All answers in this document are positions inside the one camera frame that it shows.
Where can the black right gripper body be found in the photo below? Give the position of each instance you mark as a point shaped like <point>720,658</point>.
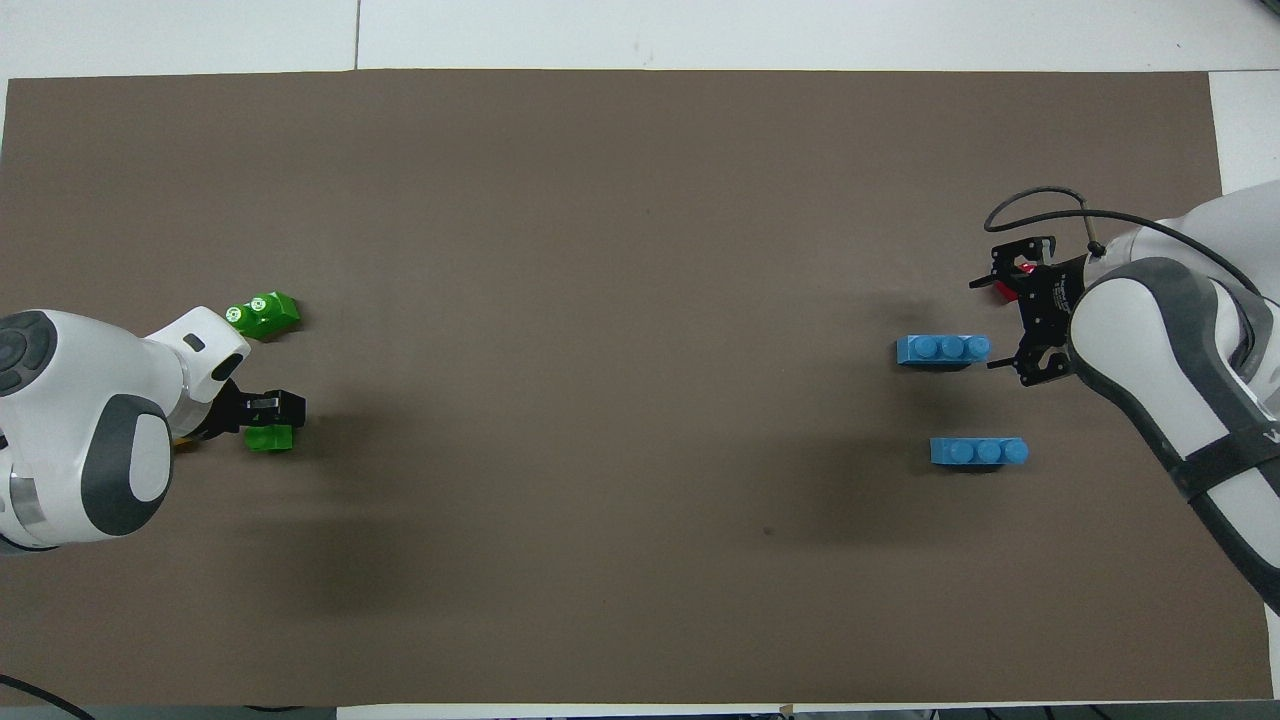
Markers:
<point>1048,300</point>

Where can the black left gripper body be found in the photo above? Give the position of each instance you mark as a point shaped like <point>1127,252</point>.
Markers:
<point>228,410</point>

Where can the plain green two-stud brick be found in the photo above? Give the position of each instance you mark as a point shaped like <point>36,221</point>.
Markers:
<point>270,439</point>

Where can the blue three-stud brick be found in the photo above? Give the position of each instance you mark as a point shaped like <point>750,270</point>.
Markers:
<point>940,350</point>
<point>975,452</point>

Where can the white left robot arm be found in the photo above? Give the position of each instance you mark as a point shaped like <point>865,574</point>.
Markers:
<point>70,400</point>

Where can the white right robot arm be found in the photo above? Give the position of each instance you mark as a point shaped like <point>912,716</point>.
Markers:
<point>1150,350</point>

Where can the small red brick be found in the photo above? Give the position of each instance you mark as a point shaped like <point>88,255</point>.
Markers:
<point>1005,290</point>

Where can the green brick with white stickers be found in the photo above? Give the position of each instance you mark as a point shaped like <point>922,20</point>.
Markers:
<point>270,315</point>

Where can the brown table mat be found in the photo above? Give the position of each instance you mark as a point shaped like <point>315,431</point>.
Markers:
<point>640,250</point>

